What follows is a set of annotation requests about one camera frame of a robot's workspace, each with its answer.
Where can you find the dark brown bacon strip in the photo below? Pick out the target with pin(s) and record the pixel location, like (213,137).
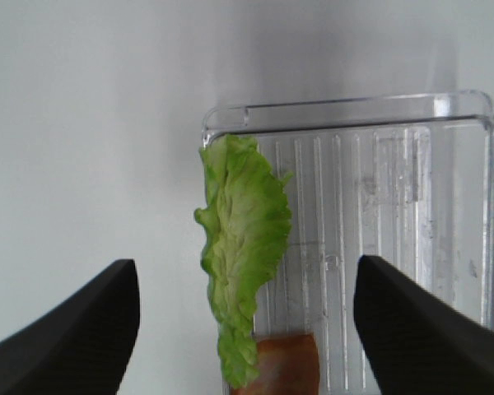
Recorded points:
(287,365)

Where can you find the green lettuce leaf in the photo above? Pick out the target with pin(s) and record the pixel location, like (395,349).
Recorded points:
(247,222)

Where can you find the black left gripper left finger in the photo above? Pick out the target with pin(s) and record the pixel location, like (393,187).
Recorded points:
(83,345)

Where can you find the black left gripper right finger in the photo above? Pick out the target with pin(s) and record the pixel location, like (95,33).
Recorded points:
(415,343)

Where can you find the left clear plastic tray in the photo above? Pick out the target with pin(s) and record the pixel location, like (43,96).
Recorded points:
(409,178)

